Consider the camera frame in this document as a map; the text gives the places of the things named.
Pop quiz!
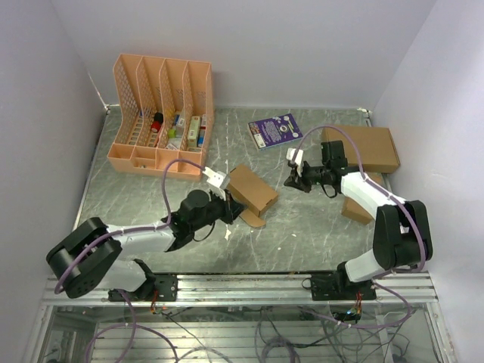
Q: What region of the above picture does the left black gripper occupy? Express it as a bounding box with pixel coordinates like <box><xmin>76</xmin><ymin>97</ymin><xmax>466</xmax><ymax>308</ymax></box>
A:
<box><xmin>191</xmin><ymin>188</ymin><xmax>247</xmax><ymax>232</ymax></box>

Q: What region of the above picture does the red black bottle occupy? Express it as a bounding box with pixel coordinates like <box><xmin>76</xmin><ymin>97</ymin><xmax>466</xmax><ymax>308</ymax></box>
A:
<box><xmin>150</xmin><ymin>112</ymin><xmax>164</xmax><ymax>133</ymax></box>

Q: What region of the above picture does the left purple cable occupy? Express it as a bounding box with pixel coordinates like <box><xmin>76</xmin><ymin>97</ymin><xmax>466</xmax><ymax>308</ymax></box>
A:
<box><xmin>53</xmin><ymin>159</ymin><xmax>207</xmax><ymax>296</ymax></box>

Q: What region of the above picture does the small folded cardboard box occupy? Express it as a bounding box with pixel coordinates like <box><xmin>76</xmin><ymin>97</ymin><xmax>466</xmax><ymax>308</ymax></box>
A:
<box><xmin>341</xmin><ymin>172</ymin><xmax>386</xmax><ymax>225</ymax></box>

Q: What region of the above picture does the white green carton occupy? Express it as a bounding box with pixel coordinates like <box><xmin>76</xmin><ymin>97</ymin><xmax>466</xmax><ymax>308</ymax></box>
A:
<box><xmin>187</xmin><ymin>116</ymin><xmax>201</xmax><ymax>148</ymax></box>

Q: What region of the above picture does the pink plastic file organizer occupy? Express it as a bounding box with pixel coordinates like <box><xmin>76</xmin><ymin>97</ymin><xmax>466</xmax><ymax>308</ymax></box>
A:
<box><xmin>107</xmin><ymin>54</ymin><xmax>215</xmax><ymax>181</ymax></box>

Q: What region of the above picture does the brown cardboard box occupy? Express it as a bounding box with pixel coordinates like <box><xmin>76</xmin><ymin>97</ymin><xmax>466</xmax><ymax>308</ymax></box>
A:
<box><xmin>228</xmin><ymin>164</ymin><xmax>279</xmax><ymax>228</ymax></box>

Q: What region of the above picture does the purple book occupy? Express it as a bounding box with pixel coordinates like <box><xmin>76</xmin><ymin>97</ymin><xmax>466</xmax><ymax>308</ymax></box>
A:
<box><xmin>248</xmin><ymin>113</ymin><xmax>303</xmax><ymax>150</ymax></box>

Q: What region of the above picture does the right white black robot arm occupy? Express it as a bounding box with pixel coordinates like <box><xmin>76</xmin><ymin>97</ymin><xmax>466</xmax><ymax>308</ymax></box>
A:
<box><xmin>284</xmin><ymin>141</ymin><xmax>433</xmax><ymax>300</ymax></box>

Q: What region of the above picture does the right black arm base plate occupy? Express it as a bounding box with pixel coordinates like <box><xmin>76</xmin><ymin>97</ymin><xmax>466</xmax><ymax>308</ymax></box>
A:
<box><xmin>302</xmin><ymin>272</ymin><xmax>377</xmax><ymax>301</ymax></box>

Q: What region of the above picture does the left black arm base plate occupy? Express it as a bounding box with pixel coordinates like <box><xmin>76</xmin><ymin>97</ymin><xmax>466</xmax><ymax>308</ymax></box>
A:
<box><xmin>126</xmin><ymin>274</ymin><xmax>178</xmax><ymax>302</ymax></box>

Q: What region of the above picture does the large folded cardboard box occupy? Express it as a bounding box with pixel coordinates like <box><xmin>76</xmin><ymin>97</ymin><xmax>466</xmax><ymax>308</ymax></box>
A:
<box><xmin>321</xmin><ymin>125</ymin><xmax>400</xmax><ymax>174</ymax></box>

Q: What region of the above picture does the aluminium rail frame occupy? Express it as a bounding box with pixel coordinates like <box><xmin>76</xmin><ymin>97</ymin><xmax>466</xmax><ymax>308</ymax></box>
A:
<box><xmin>23</xmin><ymin>272</ymin><xmax>458</xmax><ymax>362</ymax></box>

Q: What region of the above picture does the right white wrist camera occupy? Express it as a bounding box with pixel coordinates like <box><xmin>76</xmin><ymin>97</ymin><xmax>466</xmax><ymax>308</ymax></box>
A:
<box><xmin>286</xmin><ymin>147</ymin><xmax>303</xmax><ymax>177</ymax></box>

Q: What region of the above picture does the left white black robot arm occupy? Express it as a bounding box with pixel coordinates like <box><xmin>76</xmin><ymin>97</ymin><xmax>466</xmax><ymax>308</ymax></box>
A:
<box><xmin>46</xmin><ymin>190</ymin><xmax>245</xmax><ymax>302</ymax></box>

